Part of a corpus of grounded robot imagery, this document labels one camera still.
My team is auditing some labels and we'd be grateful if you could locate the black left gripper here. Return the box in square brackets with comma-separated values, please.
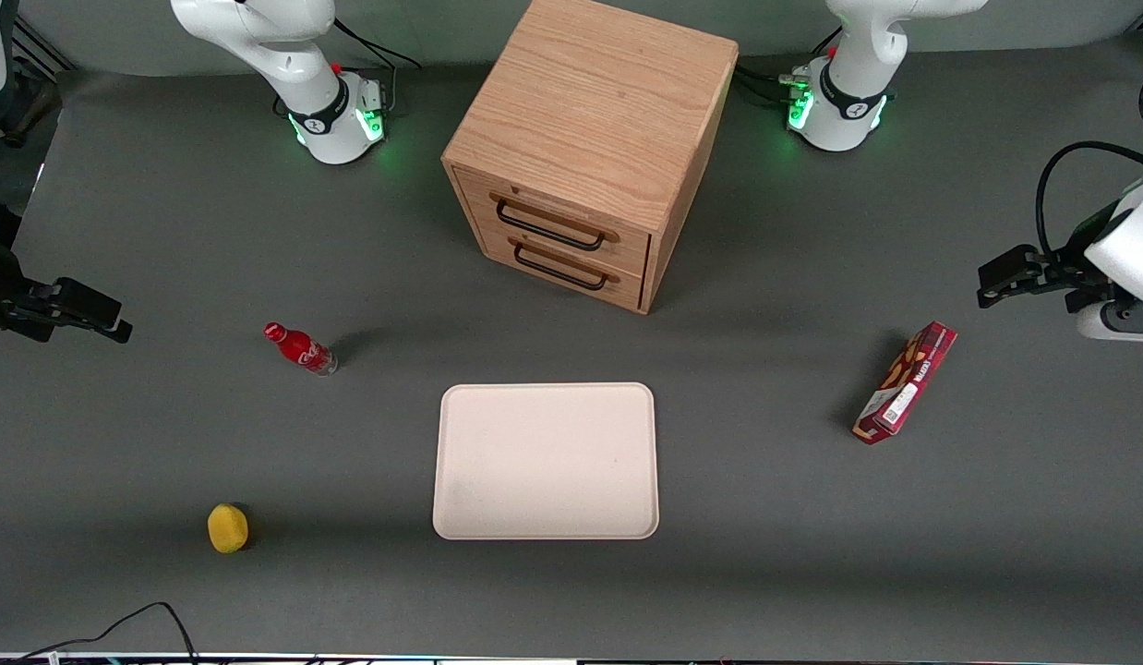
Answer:
[977, 208, 1121, 315]

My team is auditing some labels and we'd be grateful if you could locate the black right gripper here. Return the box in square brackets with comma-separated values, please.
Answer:
[0, 268, 135, 345]

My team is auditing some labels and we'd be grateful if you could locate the red coke bottle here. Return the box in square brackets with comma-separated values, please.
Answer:
[263, 321, 340, 377]

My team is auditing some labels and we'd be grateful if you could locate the cream plastic tray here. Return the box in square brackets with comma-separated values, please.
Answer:
[432, 381, 660, 541]

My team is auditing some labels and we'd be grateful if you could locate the red snack box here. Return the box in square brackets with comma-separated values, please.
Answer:
[852, 320, 958, 446]

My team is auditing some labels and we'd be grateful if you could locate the black chair base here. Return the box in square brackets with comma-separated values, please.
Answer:
[0, 55, 63, 176]

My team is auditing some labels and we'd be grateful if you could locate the yellow lemon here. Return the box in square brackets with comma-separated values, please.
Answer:
[207, 502, 251, 555]

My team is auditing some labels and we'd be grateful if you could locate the wooden drawer cabinet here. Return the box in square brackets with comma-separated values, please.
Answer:
[440, 0, 740, 316]

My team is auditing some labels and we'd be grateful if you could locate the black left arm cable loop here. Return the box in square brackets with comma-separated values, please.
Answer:
[1036, 140, 1143, 261]

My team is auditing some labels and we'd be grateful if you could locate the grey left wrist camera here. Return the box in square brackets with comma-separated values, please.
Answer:
[1076, 297, 1143, 345]

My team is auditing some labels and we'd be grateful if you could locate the thin black table cable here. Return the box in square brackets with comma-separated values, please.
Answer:
[18, 601, 199, 665]

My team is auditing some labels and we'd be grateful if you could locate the black left arm base cable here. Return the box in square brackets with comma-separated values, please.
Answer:
[732, 28, 818, 104]

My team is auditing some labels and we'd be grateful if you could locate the black arm base cable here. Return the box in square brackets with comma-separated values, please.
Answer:
[732, 28, 818, 104]
[330, 17, 423, 116]

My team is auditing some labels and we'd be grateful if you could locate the black right arm base cable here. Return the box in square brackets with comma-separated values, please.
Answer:
[330, 17, 423, 116]

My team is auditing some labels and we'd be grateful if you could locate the wooden drawer with long handle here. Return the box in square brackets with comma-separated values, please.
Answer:
[454, 168, 653, 278]

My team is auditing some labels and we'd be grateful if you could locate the wooden drawer with short handle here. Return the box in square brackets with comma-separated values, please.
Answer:
[479, 231, 648, 312]

